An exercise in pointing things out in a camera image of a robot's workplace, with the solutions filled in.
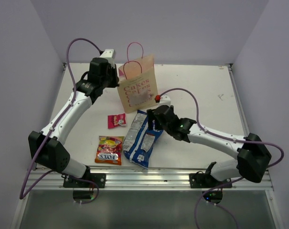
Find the beige Cakes paper bag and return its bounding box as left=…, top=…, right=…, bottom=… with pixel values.
left=117, top=54, right=158, bottom=114

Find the blue chips bag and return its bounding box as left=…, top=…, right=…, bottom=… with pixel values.
left=123, top=110, right=163, bottom=169

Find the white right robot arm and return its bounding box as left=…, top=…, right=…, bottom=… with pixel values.
left=147, top=105, right=271, bottom=187

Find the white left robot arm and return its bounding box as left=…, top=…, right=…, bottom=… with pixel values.
left=28, top=50, right=119, bottom=187

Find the Fox's fruit candy bag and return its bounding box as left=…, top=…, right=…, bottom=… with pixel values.
left=95, top=136, right=124, bottom=166

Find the small pink snack packet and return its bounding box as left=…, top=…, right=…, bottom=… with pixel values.
left=107, top=113, right=126, bottom=129

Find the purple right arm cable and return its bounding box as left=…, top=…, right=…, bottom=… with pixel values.
left=158, top=88, right=285, bottom=229

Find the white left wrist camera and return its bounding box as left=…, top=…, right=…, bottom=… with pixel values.
left=100, top=49, right=116, bottom=68

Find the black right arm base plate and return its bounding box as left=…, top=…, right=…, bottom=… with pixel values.
left=189, top=171, right=232, bottom=188

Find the aluminium table edge rail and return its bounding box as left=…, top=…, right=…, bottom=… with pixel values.
left=26, top=166, right=274, bottom=191

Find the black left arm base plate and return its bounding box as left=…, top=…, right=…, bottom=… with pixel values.
left=61, top=173, right=106, bottom=188

